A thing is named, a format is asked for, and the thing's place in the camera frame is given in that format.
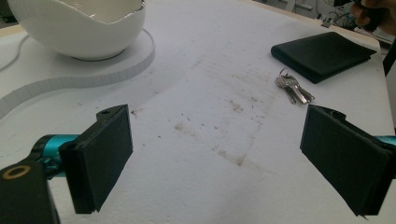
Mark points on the black folded wallet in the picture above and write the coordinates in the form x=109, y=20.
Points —
x=322, y=56

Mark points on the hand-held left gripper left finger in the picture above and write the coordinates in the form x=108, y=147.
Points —
x=96, y=158

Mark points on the white ceramic bowl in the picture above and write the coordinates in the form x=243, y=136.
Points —
x=84, y=28

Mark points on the white foam board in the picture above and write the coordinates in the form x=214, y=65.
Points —
x=49, y=77

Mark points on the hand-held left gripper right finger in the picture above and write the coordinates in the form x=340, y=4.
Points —
x=345, y=161

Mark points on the silver key bunch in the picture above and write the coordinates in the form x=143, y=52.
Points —
x=293, y=87

